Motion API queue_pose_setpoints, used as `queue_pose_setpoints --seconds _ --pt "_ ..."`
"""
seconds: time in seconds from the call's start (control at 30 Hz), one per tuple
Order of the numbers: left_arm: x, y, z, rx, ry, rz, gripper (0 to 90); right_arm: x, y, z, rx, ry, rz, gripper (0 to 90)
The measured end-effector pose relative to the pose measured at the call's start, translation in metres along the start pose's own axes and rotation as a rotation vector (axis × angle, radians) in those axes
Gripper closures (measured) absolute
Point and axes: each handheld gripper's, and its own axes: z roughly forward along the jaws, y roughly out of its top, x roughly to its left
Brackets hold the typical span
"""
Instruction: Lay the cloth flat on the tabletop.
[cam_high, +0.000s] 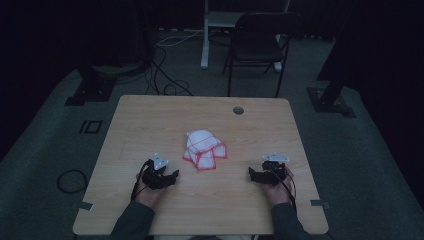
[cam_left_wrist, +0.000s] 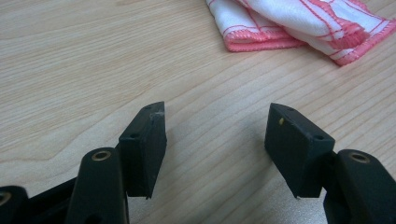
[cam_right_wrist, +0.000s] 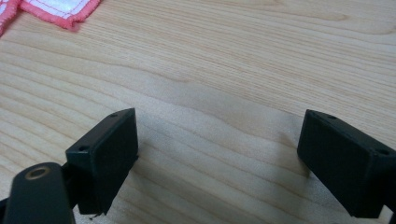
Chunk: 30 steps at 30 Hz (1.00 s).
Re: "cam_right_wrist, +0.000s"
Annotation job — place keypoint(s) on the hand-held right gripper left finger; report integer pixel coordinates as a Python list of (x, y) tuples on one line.
[(106, 155)]

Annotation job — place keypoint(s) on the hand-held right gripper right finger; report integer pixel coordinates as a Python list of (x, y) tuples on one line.
[(342, 168)]

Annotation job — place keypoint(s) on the white cloth with red grid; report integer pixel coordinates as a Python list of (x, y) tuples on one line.
[(59, 7)]

